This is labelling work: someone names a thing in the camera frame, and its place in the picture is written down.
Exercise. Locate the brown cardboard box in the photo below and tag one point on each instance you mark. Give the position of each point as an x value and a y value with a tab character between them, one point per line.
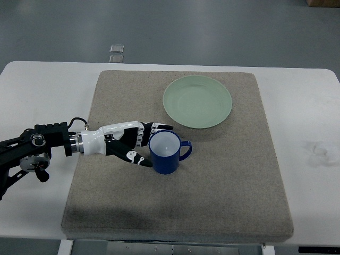
323	3

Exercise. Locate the metal table frame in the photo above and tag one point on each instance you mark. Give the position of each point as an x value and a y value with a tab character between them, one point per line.
163	248

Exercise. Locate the lower floor outlet plate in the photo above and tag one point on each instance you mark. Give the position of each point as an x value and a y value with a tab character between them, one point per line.
116	58

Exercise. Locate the black control panel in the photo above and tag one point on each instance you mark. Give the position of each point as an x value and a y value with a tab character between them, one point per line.
319	249

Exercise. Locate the blue mug white inside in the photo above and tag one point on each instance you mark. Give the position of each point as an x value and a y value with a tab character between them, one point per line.
167	150

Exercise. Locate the beige felt mat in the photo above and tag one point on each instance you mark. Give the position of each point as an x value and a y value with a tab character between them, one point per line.
229	190

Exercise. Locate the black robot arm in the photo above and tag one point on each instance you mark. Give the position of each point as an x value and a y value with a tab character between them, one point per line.
32	151

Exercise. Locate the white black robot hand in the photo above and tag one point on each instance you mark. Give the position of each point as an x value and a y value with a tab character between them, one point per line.
120	140

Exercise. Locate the green plate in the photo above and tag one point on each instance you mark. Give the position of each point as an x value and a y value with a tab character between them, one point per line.
197	101

